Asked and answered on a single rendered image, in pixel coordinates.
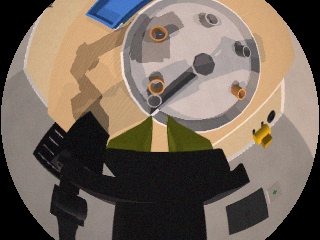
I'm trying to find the bronze bushing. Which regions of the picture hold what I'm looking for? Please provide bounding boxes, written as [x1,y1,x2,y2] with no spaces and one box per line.
[231,85,246,100]
[149,76,165,94]
[150,26,167,43]

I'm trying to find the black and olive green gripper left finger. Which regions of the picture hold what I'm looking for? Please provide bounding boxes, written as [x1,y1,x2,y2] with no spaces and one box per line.
[105,116,153,152]

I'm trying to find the blue crate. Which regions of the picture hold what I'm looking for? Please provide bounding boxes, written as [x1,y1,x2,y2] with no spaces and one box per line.
[85,0,154,31]

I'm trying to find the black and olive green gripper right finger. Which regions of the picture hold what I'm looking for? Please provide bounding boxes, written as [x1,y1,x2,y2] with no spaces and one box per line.
[167,115,213,152]

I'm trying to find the grey metal bushing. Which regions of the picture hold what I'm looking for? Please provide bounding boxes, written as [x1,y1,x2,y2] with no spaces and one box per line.
[147,92,162,108]
[235,45,251,58]
[200,13,219,28]

